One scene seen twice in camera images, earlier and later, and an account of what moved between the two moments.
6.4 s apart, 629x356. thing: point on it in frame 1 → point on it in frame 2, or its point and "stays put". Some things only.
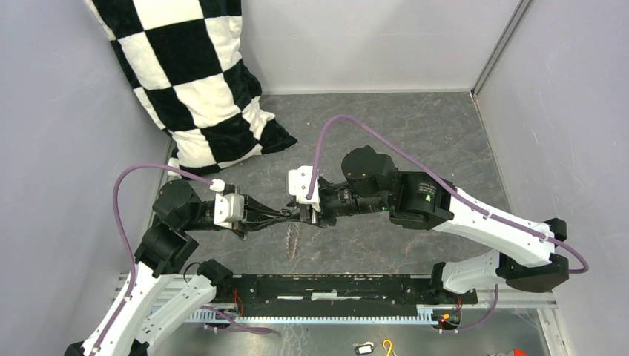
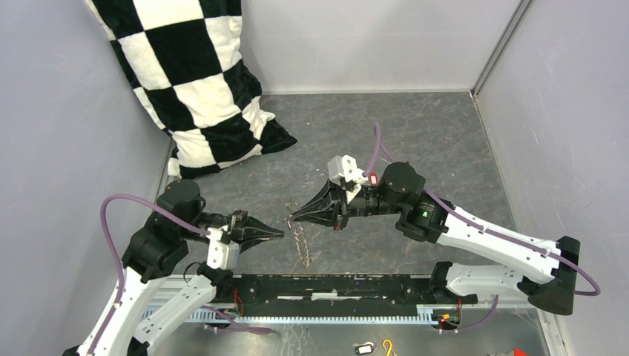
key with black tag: x=365 y=348 stays put
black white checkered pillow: x=184 y=58 stays put
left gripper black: x=253 y=219 → x=253 y=228
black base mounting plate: x=334 y=295 stays put
